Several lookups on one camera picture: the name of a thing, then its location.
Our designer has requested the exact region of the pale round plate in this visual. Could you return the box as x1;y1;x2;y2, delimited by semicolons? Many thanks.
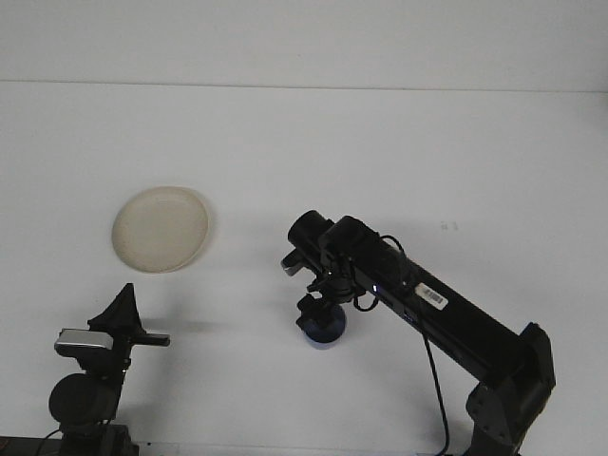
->
111;185;214;275

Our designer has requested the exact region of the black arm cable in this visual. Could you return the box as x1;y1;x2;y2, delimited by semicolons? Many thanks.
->
40;428;66;455
353;232;452;456

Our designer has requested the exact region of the pale blue cup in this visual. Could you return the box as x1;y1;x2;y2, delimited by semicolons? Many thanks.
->
302;307;349;352

